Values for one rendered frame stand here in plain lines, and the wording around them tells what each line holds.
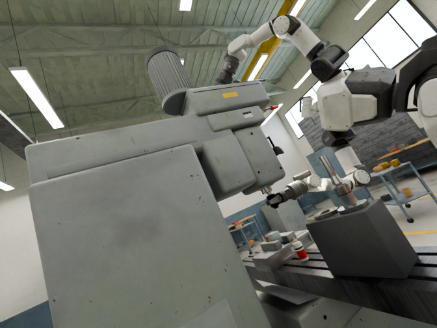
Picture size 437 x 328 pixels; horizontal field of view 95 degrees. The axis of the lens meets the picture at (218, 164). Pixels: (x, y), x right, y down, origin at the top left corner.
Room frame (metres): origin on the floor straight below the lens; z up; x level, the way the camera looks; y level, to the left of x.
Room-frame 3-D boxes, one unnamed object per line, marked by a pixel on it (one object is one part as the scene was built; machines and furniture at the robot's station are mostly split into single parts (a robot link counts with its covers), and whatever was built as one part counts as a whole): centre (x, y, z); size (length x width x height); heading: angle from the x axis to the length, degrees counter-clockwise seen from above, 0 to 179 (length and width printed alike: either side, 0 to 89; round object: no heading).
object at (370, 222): (0.74, -0.31, 1.03); 0.22 x 0.12 x 0.20; 33
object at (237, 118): (1.06, -0.14, 1.68); 0.34 x 0.24 x 0.10; 116
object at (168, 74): (0.96, 0.05, 2.05); 0.20 x 0.20 x 0.32
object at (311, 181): (1.11, -0.38, 1.24); 0.11 x 0.11 x 0.11; 11
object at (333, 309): (1.07, -0.18, 0.79); 0.50 x 0.35 x 0.12; 116
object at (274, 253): (1.22, -0.14, 0.98); 0.35 x 0.15 x 0.11; 118
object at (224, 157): (0.99, 0.00, 1.47); 0.24 x 0.19 x 0.26; 26
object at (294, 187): (1.09, -0.27, 1.23); 0.13 x 0.12 x 0.10; 11
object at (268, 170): (1.07, -0.17, 1.47); 0.21 x 0.19 x 0.32; 26
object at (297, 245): (1.05, -0.18, 0.98); 0.04 x 0.04 x 0.11
